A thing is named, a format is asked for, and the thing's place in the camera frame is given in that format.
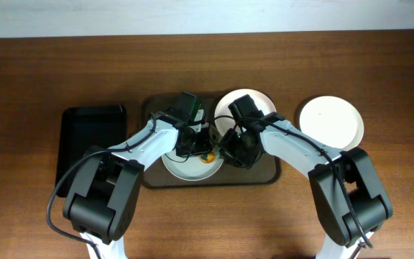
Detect green and orange sponge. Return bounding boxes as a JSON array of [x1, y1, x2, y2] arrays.
[[199, 152, 216, 164]]

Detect pale blue plate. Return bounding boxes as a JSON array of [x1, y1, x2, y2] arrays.
[[161, 122, 225, 182]]

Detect white plate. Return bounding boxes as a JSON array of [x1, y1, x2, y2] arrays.
[[213, 88, 276, 136], [298, 96, 364, 151]]

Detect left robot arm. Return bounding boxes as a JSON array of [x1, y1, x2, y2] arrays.
[[63, 92, 213, 258]]

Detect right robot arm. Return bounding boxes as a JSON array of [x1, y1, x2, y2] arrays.
[[215, 94, 393, 258]]

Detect brown plastic serving tray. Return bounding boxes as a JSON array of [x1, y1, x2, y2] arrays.
[[141, 94, 282, 189]]

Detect black rectangular tray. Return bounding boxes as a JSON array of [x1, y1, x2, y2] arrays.
[[55, 105, 127, 181]]

